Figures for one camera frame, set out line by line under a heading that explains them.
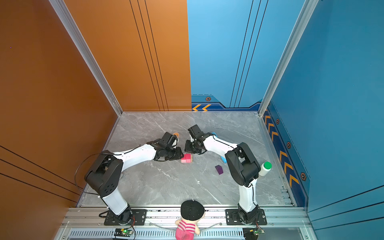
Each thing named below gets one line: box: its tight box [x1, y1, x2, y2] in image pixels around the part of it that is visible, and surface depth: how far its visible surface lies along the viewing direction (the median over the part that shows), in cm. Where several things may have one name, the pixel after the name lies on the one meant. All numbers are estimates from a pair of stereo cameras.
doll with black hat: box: [175, 200, 206, 240], surface depth 69 cm
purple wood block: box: [214, 165, 224, 175], surface depth 91 cm
